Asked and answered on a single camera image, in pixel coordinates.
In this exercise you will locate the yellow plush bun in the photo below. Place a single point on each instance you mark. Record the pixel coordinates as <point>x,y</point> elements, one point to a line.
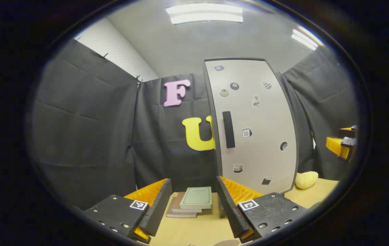
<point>306,180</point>

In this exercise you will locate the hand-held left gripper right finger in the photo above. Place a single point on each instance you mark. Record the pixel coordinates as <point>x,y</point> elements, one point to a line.
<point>230,208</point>

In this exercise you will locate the brown round coaster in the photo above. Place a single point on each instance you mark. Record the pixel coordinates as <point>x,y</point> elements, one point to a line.
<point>227,243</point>

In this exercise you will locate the brown book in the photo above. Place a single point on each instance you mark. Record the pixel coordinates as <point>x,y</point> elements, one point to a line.
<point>177,215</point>
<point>177,204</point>

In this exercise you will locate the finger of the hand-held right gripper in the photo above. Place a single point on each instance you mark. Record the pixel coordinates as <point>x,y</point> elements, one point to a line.
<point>334,145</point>
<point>346,132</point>

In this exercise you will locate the narrow ceiling light panel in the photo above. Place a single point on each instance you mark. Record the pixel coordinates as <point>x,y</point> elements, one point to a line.
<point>304,39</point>

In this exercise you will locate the black backdrop cloth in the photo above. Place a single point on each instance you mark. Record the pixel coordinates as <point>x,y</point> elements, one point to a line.
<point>85,136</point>

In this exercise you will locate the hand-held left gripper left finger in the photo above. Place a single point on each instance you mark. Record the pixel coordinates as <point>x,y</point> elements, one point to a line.
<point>158,208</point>

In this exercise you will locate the green notebook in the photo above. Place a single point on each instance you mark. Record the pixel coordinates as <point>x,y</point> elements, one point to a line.
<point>197,198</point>

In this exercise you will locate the long ceiling light panel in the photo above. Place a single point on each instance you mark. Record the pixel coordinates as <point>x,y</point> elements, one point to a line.
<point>204,14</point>

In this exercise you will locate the grey cabinet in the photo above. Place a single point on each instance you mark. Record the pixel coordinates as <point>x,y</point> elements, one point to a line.
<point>216,164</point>

